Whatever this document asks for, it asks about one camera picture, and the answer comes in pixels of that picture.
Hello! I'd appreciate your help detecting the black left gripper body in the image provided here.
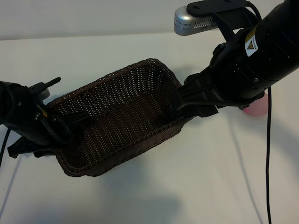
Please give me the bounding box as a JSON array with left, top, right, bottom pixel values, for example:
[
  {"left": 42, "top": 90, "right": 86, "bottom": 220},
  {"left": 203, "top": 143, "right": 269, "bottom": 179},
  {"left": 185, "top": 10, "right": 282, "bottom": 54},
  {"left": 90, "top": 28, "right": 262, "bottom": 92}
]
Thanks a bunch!
[{"left": 7, "top": 136, "right": 58, "bottom": 160}]

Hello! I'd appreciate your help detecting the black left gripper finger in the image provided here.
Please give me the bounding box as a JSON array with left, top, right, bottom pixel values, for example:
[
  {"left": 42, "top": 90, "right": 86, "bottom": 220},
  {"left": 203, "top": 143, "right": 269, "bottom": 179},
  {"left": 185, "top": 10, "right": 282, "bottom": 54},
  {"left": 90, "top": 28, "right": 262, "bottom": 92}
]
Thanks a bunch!
[{"left": 65, "top": 112, "right": 94, "bottom": 132}]

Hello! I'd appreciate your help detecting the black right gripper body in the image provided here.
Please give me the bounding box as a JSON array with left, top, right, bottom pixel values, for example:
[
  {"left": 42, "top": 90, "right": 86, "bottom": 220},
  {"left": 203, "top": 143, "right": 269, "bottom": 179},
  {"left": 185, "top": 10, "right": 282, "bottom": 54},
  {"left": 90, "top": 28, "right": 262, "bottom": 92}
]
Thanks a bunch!
[{"left": 184, "top": 72, "right": 227, "bottom": 118}]

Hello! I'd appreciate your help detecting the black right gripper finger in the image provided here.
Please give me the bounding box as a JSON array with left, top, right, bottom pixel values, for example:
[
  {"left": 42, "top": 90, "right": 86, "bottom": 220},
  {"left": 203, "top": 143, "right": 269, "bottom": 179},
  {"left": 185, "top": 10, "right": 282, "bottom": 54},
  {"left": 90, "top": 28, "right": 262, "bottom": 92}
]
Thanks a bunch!
[
  {"left": 179, "top": 83, "right": 214, "bottom": 100},
  {"left": 172, "top": 90, "right": 215, "bottom": 111}
]

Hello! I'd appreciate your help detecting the pink peach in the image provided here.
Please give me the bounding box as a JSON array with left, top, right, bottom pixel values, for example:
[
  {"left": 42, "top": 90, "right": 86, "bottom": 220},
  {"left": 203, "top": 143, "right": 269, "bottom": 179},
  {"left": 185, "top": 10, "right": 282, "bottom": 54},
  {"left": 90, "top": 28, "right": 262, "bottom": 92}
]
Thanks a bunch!
[{"left": 242, "top": 93, "right": 268, "bottom": 117}]

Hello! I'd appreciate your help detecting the brown wicker basket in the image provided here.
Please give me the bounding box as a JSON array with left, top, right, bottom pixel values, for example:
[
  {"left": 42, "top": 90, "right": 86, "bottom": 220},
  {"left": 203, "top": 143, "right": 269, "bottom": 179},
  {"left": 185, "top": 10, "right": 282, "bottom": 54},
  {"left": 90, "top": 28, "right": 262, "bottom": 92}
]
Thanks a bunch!
[{"left": 46, "top": 58, "right": 193, "bottom": 178}]

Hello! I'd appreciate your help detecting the white triangle warning label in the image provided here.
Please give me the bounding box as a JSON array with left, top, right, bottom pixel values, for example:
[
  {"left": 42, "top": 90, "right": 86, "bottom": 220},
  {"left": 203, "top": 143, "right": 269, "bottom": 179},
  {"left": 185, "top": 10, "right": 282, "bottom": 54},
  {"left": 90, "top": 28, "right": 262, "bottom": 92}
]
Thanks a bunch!
[{"left": 244, "top": 32, "right": 257, "bottom": 56}]

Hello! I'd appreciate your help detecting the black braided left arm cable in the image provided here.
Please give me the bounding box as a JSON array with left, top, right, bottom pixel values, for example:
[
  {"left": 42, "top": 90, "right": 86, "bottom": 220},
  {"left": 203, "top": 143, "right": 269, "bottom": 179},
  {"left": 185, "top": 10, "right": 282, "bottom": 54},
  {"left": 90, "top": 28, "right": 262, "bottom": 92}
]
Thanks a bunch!
[{"left": 0, "top": 128, "right": 11, "bottom": 168}]

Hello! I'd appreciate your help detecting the black ribbon cable loop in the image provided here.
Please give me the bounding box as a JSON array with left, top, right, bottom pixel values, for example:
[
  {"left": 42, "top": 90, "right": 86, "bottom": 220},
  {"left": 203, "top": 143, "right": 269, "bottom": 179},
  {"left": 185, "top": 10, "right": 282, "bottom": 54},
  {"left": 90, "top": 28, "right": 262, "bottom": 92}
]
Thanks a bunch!
[{"left": 38, "top": 109, "right": 74, "bottom": 144}]

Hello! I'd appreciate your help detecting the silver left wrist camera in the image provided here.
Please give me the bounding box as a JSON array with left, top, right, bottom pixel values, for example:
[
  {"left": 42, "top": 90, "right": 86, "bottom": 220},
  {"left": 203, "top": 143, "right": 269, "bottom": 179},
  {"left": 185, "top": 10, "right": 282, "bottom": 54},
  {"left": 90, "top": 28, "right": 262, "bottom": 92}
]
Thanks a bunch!
[{"left": 38, "top": 87, "right": 50, "bottom": 100}]

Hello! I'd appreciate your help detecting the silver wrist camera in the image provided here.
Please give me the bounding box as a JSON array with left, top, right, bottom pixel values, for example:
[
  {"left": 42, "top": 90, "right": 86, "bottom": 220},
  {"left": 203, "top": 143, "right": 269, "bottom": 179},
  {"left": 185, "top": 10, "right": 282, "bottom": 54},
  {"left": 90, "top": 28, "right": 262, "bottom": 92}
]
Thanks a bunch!
[
  {"left": 174, "top": 6, "right": 215, "bottom": 37},
  {"left": 38, "top": 87, "right": 50, "bottom": 100}
]

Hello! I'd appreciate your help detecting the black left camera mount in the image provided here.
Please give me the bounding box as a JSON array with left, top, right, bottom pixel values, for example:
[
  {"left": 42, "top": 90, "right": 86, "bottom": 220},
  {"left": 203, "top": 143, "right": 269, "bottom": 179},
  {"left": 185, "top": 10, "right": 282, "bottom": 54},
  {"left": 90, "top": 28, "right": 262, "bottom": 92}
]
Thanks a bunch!
[{"left": 28, "top": 77, "right": 62, "bottom": 103}]

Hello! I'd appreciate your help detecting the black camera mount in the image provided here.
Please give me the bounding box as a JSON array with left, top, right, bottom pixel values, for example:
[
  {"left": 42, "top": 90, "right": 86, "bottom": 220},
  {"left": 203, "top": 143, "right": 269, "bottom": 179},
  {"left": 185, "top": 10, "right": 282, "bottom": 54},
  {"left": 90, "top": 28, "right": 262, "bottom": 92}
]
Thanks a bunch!
[
  {"left": 186, "top": 0, "right": 261, "bottom": 40},
  {"left": 28, "top": 77, "right": 62, "bottom": 103}
]

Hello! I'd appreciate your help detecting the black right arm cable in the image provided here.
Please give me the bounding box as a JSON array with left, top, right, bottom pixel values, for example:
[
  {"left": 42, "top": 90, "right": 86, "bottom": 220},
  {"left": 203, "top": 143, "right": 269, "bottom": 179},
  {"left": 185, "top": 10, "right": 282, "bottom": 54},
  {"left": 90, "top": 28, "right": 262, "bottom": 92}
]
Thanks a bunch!
[{"left": 265, "top": 87, "right": 273, "bottom": 224}]

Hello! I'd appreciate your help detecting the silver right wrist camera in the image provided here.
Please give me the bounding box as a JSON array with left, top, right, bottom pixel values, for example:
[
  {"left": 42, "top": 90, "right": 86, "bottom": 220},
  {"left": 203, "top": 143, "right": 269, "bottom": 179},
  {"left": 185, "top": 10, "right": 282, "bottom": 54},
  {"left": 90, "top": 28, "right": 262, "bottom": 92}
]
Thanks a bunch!
[{"left": 174, "top": 6, "right": 215, "bottom": 37}]

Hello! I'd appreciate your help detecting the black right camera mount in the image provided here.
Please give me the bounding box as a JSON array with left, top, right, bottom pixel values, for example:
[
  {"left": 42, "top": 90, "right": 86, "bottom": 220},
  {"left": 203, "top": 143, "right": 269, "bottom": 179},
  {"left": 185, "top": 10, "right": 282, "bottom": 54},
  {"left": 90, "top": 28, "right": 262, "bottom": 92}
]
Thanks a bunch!
[{"left": 186, "top": 0, "right": 261, "bottom": 40}]

